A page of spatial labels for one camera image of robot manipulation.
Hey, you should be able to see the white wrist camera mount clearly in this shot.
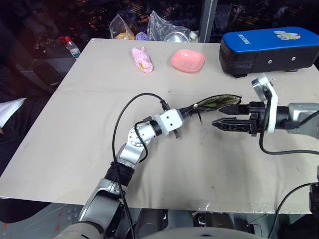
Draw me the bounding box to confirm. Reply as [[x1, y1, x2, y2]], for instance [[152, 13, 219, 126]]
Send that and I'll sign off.
[[251, 74, 279, 133], [153, 109, 185, 137]]

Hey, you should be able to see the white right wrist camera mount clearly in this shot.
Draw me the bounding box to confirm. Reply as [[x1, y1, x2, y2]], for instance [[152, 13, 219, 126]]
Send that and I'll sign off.
[[251, 74, 279, 133]]

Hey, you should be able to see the pink folded pouch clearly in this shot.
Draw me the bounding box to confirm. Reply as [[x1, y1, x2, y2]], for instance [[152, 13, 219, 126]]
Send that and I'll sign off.
[[131, 46, 154, 74]]

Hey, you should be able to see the grey robot torso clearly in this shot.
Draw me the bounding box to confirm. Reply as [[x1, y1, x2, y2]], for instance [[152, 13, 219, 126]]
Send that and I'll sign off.
[[53, 220, 261, 239]]

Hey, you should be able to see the plastic water bottle red cap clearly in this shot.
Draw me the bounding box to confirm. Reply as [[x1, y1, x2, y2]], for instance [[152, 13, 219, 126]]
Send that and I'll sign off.
[[64, 36, 81, 60]]

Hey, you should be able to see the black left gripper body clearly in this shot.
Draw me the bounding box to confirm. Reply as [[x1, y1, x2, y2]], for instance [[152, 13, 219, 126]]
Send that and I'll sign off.
[[173, 108, 190, 140]]

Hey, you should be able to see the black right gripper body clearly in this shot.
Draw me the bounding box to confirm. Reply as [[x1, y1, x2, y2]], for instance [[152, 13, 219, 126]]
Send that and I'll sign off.
[[247, 101, 269, 137]]

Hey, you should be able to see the pink plastic bowl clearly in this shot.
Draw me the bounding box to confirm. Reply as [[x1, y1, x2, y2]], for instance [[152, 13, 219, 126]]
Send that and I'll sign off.
[[170, 48, 206, 74]]

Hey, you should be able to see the clear bag with orange contents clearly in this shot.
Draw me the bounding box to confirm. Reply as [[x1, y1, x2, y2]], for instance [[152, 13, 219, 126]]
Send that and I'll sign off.
[[109, 13, 137, 41]]

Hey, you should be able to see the seated person in dark clothes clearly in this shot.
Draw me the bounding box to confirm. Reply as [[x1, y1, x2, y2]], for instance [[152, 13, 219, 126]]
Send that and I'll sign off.
[[0, 62, 63, 224]]

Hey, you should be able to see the blue black boxing pad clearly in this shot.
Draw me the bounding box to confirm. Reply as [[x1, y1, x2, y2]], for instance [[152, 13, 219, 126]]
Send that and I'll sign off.
[[219, 27, 319, 79]]

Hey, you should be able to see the clear bag with metal bowl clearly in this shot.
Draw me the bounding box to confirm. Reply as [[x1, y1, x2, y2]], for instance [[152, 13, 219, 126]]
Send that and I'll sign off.
[[147, 10, 199, 43]]

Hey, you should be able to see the dark rounded shape under table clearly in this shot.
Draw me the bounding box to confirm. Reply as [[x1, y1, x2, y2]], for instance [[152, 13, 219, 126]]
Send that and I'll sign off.
[[193, 211, 235, 229], [135, 209, 170, 238]]

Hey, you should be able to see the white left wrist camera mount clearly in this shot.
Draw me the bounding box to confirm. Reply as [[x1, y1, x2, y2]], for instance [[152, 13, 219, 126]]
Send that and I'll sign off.
[[153, 109, 185, 137]]

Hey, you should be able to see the grey metal window pillar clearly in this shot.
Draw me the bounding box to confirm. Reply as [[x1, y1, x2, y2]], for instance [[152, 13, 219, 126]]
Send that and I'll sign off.
[[197, 0, 218, 43]]

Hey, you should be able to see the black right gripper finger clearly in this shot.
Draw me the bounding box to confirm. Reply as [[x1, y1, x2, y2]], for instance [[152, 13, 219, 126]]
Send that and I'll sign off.
[[211, 118, 252, 132], [217, 104, 250, 116]]

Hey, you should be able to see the black grid pencil pouch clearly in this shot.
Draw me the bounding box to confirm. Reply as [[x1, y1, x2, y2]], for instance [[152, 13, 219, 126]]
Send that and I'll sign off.
[[184, 94, 243, 124]]

